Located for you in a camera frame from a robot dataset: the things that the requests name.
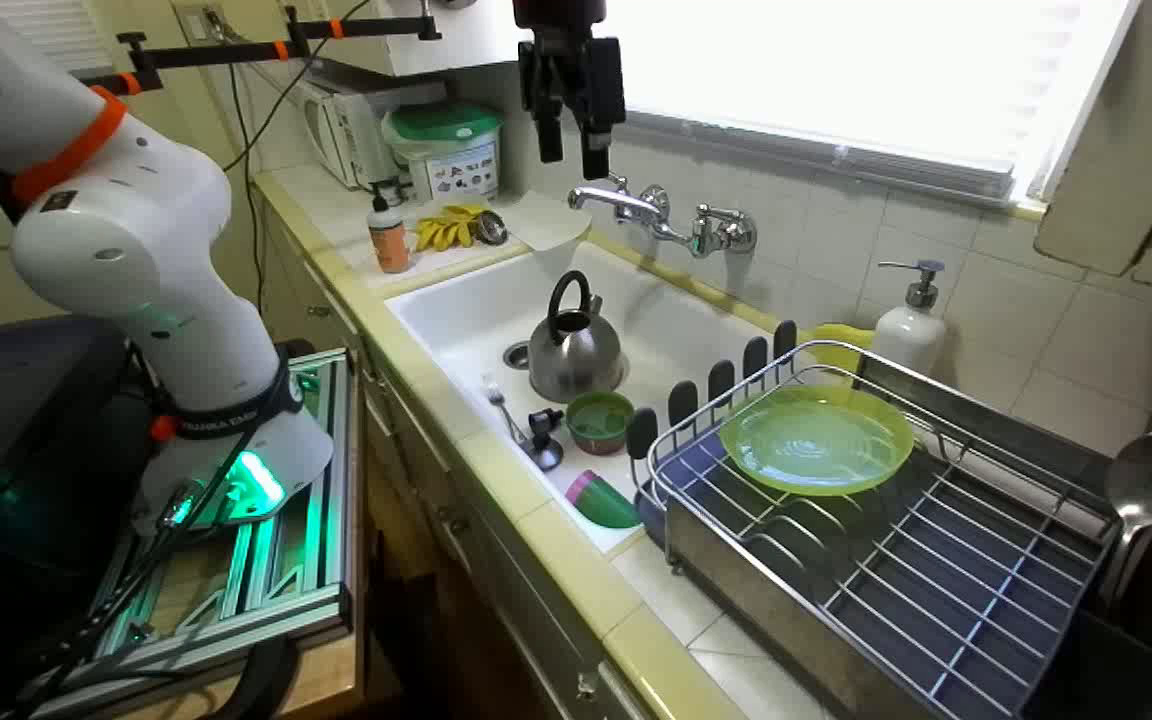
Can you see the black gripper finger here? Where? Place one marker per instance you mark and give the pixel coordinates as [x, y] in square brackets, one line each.
[592, 147]
[550, 140]

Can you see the stainless steel kettle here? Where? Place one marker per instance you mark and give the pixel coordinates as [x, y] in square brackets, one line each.
[573, 349]

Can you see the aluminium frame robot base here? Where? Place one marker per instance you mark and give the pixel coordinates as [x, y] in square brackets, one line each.
[243, 597]

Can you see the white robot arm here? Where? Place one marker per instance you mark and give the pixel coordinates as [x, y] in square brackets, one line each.
[117, 222]

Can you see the chrome tap faucet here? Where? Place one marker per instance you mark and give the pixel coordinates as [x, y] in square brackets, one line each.
[713, 231]

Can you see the white container green lid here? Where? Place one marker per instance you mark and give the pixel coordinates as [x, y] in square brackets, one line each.
[445, 151]

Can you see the yellow rubber gloves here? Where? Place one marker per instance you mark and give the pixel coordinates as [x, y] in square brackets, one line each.
[451, 224]

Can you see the orange soap bottle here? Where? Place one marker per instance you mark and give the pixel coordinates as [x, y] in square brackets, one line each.
[390, 237]

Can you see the white kitchen sink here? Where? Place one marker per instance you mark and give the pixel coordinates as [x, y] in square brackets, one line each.
[665, 334]

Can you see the sink drain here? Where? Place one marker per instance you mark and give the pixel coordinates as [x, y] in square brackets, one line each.
[516, 359]

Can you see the small green bowl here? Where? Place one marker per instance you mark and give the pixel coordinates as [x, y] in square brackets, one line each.
[596, 422]

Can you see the yellow sponge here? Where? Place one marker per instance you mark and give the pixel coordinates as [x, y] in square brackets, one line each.
[836, 344]

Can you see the dish brush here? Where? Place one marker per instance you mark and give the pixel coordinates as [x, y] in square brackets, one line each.
[535, 436]

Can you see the green plastic cup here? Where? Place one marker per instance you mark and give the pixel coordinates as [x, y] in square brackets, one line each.
[596, 500]

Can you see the green plastic plate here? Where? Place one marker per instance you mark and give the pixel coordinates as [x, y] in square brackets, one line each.
[818, 443]

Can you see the white soap dispenser bottle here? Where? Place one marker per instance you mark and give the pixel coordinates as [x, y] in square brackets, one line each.
[914, 329]

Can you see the black orange clamp bar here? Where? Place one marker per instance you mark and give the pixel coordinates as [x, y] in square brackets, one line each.
[300, 36]

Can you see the metal dish drying rack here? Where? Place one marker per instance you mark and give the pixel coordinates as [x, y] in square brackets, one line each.
[944, 592]

